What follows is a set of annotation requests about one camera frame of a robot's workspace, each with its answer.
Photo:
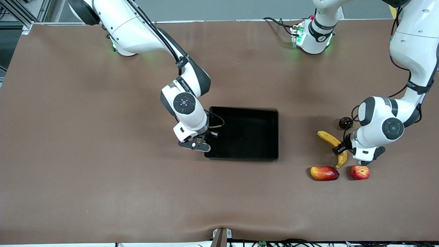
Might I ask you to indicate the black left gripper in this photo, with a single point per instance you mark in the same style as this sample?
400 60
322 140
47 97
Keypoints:
345 143

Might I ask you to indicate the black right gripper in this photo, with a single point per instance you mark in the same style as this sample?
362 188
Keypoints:
208 134

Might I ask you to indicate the yellow banana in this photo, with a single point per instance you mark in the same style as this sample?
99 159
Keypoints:
327 137

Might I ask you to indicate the small red yellow apple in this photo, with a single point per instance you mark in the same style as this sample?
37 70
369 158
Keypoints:
359 172

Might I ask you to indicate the black rectangular plastic box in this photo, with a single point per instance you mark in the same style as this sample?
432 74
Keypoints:
247 137

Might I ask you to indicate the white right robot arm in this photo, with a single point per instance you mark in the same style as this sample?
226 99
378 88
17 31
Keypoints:
137 31

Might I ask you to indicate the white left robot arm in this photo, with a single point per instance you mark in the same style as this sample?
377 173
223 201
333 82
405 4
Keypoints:
411 44

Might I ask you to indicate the dark purple plum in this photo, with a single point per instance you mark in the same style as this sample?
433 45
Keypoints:
345 122

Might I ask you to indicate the red yellow mango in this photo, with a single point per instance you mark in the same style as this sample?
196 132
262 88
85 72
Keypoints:
324 173

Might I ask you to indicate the brown table cover mat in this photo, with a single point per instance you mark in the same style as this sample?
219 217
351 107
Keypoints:
137 188

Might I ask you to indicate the aluminium frame strut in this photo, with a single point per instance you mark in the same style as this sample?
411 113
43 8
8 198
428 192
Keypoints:
26 28

